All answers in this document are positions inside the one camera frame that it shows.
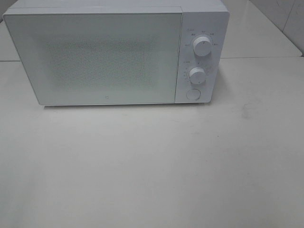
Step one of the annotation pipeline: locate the round white door button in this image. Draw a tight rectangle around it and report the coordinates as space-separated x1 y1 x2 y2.
186 89 201 101

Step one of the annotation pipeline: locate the white timer knob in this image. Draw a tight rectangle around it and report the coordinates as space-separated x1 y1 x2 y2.
188 67 207 85

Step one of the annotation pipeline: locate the white microwave door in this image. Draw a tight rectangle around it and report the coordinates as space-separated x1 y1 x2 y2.
5 13 182 105

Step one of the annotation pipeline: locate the upper white power knob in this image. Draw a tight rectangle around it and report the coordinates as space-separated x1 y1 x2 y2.
192 35 213 57

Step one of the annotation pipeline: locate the white microwave oven body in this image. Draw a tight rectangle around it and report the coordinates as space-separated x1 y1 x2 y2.
3 6 229 106

